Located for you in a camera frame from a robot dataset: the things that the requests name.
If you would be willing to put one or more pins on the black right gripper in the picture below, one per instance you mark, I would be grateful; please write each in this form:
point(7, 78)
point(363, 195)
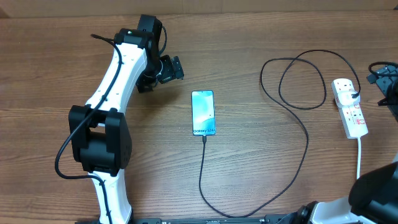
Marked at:
point(382, 83)

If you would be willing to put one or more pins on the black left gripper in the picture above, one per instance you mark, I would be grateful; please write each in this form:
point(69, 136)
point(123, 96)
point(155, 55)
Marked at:
point(171, 68)

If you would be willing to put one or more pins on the Samsung Galaxy smartphone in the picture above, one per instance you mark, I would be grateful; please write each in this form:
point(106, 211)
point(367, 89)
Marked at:
point(203, 113)

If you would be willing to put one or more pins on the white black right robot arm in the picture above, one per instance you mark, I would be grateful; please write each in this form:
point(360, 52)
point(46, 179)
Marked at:
point(373, 197)

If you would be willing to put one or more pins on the white charger plug adapter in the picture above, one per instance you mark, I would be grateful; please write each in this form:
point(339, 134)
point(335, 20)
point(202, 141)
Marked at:
point(347, 98)

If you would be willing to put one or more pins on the white power strip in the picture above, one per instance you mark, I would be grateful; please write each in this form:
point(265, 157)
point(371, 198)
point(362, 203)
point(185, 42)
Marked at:
point(352, 116)

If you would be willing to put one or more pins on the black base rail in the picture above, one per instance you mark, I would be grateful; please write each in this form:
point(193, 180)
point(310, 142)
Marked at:
point(268, 219)

